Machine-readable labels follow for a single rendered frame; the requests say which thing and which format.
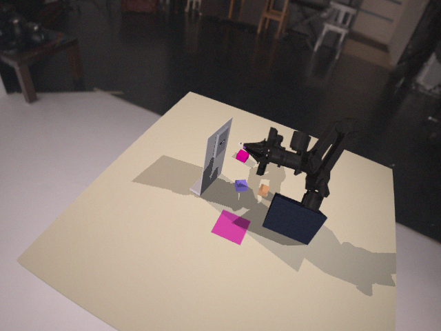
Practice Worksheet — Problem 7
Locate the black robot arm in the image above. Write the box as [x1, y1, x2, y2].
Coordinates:
[284, 118, 363, 213]

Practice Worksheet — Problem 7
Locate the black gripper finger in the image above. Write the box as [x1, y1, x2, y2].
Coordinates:
[243, 140, 265, 154]
[243, 148, 261, 164]

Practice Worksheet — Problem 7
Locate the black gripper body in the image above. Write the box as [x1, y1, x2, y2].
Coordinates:
[256, 127, 288, 176]

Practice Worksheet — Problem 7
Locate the magenta cube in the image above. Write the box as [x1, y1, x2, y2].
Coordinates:
[236, 149, 249, 163]

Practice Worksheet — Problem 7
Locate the purple cube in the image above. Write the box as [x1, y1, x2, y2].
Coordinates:
[234, 179, 248, 192]

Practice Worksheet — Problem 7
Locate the magenta square zone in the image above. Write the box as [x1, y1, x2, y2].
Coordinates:
[211, 210, 250, 245]

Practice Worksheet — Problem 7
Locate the small brown block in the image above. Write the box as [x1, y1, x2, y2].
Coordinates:
[258, 184, 269, 197]

